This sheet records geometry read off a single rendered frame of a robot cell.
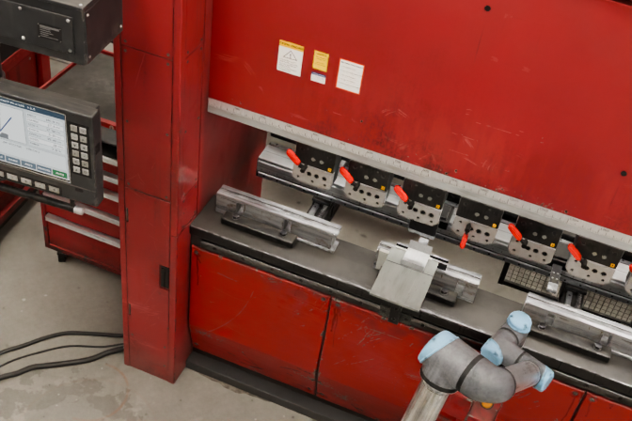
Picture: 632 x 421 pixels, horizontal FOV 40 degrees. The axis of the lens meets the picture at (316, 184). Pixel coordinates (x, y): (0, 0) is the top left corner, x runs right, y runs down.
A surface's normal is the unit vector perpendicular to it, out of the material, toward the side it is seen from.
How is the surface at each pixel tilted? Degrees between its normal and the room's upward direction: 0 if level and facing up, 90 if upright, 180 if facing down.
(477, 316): 0
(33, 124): 90
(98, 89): 0
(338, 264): 0
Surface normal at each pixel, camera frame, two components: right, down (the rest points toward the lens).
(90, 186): -0.28, 0.58
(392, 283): 0.12, -0.77
